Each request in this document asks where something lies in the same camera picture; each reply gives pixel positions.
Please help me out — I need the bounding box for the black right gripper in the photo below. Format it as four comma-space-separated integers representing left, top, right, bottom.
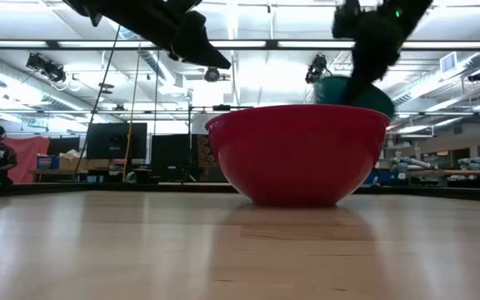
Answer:
332, 0, 403, 106

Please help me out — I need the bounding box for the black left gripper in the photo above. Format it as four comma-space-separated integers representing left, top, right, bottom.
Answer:
97, 0, 233, 70

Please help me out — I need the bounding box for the teal blue plastic bowl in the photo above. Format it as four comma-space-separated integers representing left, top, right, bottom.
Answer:
312, 75, 396, 118

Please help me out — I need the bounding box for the round black ceiling fixture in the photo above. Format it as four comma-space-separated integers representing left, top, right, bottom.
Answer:
203, 67, 222, 83

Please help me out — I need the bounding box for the white ceiling vent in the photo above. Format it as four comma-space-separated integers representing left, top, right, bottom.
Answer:
439, 51, 459, 74

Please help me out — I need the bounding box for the crimson plastic bowl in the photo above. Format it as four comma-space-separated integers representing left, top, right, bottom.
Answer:
205, 103, 391, 208

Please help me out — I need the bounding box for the yellow pole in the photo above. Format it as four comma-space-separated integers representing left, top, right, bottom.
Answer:
122, 43, 142, 183

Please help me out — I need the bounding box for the thin black pole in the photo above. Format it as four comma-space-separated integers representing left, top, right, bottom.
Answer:
72, 24, 122, 177

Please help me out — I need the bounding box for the patterned hanging cloth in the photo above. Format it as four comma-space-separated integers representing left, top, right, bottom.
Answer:
196, 133, 219, 183

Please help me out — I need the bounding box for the long wooden table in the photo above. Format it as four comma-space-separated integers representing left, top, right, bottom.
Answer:
406, 167, 480, 189

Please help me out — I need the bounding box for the large black monitor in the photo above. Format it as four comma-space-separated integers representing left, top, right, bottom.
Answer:
86, 122, 148, 160

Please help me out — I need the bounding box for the small black monitor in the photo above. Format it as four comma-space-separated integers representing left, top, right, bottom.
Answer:
47, 137, 81, 158

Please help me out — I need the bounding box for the open cardboard box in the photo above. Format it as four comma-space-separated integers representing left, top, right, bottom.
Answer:
58, 150, 88, 173

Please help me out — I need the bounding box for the blue box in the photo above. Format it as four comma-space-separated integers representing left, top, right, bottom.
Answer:
36, 155, 60, 171

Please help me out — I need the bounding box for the pink cloth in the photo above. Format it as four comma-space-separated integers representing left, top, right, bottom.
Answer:
1, 136, 52, 184

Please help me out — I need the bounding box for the black overhead camera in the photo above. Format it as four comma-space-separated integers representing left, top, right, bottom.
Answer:
304, 53, 329, 85

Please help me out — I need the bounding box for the black overhead frame bar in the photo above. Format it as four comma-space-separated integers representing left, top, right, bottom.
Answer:
0, 38, 480, 52

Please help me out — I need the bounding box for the black ceiling camera mount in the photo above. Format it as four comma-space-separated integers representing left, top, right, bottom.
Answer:
25, 52, 68, 84

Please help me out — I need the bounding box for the black table edge rail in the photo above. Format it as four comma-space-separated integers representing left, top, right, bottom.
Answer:
0, 182, 480, 204

